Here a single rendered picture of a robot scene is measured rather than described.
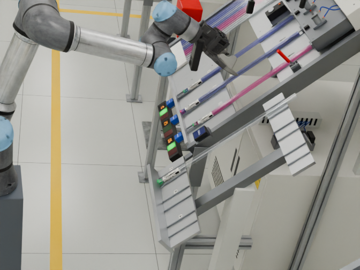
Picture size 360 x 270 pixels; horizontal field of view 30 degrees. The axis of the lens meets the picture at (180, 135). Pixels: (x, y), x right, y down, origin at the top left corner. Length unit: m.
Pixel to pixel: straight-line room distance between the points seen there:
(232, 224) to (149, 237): 0.95
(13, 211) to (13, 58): 0.51
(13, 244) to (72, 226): 0.62
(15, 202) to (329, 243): 1.25
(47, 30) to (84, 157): 1.44
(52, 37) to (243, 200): 0.74
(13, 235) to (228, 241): 0.74
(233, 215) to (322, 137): 0.78
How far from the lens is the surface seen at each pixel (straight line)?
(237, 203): 2.03
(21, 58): 2.19
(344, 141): 2.40
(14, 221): 2.34
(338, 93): 3.07
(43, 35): 2.02
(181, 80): 2.62
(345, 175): 2.56
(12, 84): 2.23
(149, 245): 2.94
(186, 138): 2.31
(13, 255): 2.46
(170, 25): 2.23
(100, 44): 2.06
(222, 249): 2.16
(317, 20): 2.25
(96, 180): 3.23
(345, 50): 2.23
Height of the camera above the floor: 2.05
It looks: 35 degrees down
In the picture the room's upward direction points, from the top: 11 degrees clockwise
